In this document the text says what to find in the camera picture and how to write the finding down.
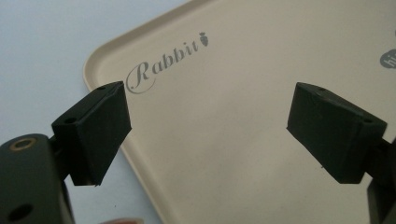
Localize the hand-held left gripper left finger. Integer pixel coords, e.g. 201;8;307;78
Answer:
50;80;133;187

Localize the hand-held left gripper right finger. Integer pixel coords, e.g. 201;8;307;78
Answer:
286;81;389;185

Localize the beige plastic tray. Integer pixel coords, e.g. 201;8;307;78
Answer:
82;0;396;224

